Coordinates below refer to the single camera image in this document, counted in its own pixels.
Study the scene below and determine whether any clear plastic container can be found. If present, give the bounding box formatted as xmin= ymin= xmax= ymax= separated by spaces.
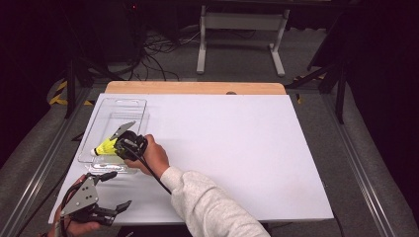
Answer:
xmin=77 ymin=97 xmax=151 ymax=175

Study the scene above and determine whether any black tripod stand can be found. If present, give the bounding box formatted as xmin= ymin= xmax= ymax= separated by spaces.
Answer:
xmin=63 ymin=55 xmax=125 ymax=119

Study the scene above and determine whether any person's right hand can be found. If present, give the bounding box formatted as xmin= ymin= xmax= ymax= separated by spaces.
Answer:
xmin=124 ymin=133 xmax=171 ymax=179

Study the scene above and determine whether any aluminium floor rail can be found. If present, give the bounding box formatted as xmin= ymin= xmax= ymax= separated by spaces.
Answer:
xmin=320 ymin=93 xmax=398 ymax=237
xmin=0 ymin=88 xmax=100 ymax=237

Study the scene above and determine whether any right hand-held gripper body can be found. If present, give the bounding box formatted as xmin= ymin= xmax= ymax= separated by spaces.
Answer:
xmin=109 ymin=120 xmax=149 ymax=162

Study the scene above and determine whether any person's left hand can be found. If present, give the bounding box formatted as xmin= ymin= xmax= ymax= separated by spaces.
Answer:
xmin=47 ymin=174 xmax=103 ymax=237

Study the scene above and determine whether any white metal stand frame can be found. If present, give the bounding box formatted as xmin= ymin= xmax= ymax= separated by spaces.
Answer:
xmin=196 ymin=4 xmax=291 ymax=78

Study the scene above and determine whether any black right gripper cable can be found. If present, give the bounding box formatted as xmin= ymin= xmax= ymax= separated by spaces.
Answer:
xmin=126 ymin=144 xmax=172 ymax=196

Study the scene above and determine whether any black metal stand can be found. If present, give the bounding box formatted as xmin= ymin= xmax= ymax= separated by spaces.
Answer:
xmin=285 ymin=9 xmax=350 ymax=125

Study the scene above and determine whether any bundle of black floor cables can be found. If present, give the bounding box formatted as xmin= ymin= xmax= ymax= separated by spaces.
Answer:
xmin=125 ymin=29 xmax=202 ymax=82

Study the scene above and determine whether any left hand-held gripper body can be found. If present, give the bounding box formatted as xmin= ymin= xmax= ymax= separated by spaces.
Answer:
xmin=58 ymin=173 xmax=118 ymax=227

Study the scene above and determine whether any white board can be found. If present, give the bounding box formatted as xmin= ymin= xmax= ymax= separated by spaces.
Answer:
xmin=47 ymin=93 xmax=335 ymax=226

